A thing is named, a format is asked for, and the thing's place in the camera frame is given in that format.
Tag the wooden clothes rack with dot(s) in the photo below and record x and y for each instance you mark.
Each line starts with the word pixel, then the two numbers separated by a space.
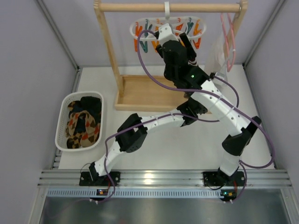
pixel 138 92

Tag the orange green argyle sock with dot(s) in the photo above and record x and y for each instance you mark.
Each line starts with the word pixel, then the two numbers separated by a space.
pixel 88 140

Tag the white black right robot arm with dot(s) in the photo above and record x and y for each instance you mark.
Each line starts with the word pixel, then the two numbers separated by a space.
pixel 181 69

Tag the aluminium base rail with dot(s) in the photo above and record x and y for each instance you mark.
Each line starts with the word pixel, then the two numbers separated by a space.
pixel 161 184

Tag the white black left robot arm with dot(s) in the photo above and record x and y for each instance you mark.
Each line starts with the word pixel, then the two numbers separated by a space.
pixel 131 134

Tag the brown striped beige sock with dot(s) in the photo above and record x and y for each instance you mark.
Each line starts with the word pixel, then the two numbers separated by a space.
pixel 193 62

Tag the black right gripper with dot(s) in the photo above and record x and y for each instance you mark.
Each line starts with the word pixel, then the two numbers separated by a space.
pixel 187 43

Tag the brown argyle sock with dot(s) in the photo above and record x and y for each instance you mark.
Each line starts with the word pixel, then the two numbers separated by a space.
pixel 82 122

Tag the white hanging cloth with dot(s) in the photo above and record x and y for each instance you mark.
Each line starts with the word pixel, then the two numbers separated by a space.
pixel 215 62

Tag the white perforated plastic basket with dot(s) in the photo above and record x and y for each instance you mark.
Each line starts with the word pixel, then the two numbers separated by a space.
pixel 61 138

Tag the tan black argyle sock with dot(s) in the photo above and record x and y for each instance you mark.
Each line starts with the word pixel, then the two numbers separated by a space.
pixel 74 106

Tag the white round clip hanger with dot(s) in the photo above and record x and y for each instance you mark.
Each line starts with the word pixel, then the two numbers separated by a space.
pixel 157 30

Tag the yellow black argyle sock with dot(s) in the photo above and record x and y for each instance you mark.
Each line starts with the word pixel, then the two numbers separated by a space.
pixel 73 142

